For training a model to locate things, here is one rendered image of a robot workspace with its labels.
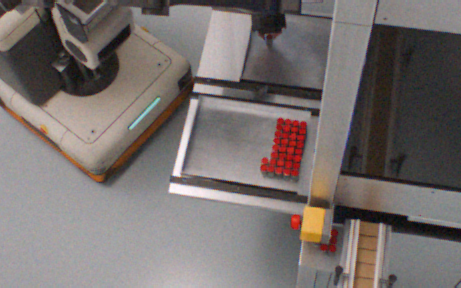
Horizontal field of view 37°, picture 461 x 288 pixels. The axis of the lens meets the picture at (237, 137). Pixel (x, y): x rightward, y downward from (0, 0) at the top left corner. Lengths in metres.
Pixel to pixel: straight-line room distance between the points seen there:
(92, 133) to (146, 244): 0.51
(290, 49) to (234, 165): 0.44
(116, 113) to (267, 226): 0.77
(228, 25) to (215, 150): 0.45
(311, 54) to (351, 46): 1.02
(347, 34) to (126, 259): 1.91
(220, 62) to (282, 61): 0.20
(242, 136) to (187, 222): 0.92
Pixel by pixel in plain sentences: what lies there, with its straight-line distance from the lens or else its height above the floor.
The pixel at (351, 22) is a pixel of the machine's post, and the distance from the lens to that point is 1.14.
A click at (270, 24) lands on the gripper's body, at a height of 1.03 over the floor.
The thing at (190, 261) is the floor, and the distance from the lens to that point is 2.86.
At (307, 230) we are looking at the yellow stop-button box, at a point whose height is 1.03.
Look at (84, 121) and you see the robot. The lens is 2.87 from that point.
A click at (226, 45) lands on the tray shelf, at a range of 2.24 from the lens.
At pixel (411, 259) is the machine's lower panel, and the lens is 2.19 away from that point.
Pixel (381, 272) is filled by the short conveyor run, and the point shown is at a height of 0.93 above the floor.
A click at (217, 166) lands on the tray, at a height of 0.88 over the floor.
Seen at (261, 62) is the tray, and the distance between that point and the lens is 2.19.
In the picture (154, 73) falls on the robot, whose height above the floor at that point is 0.28.
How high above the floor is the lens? 2.72
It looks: 63 degrees down
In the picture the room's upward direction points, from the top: 5 degrees counter-clockwise
